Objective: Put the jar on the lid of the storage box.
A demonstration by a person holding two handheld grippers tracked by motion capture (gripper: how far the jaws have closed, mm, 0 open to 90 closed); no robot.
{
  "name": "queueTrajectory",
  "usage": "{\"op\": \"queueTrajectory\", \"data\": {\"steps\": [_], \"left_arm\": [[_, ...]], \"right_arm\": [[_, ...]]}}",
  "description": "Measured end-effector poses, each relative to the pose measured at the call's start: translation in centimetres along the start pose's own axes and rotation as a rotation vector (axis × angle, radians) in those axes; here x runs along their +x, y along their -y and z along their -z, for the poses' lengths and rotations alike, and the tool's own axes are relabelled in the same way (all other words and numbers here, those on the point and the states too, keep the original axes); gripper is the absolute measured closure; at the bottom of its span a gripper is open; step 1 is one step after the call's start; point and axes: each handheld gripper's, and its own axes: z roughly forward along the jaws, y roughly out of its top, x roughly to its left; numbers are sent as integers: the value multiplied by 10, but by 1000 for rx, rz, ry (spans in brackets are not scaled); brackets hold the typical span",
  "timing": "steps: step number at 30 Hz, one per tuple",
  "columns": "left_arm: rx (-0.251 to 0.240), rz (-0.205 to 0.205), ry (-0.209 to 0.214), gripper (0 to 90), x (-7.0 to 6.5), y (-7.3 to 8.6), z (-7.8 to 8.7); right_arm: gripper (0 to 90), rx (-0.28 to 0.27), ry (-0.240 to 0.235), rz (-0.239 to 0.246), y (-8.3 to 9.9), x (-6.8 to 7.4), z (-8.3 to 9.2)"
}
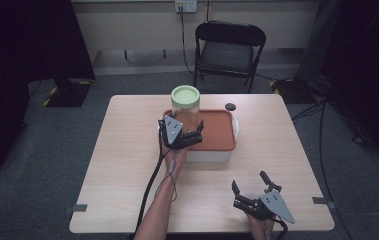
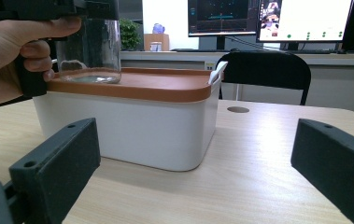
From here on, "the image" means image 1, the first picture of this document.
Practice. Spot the clear glass jar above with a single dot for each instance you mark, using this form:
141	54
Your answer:
186	115

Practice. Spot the green jar lid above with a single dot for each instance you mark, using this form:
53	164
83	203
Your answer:
185	95

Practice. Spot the white wall socket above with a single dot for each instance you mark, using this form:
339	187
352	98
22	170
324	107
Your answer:
186	5

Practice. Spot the person's left hand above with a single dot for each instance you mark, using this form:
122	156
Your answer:
176	160

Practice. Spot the black stand base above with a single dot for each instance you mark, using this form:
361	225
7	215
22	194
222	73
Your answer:
293	91
68	95

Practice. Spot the person's right hand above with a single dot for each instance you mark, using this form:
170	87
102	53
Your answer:
262	228

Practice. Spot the black folding chair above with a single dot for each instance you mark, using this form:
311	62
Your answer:
230	33

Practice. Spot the orange storage box lid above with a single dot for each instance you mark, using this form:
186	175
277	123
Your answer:
217	130

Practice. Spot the grey tape strip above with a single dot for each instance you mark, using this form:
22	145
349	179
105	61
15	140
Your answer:
322	201
77	208

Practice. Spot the white plastic storage box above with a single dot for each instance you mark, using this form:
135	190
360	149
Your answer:
210	156

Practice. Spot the dark round table grommet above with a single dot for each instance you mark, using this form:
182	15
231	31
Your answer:
230	106

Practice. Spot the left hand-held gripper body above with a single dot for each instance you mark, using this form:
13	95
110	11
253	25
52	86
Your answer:
173	131

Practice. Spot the black curtain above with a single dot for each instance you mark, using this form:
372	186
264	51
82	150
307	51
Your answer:
17	66
370	66

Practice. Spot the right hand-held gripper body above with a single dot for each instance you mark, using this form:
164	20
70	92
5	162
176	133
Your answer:
275	205

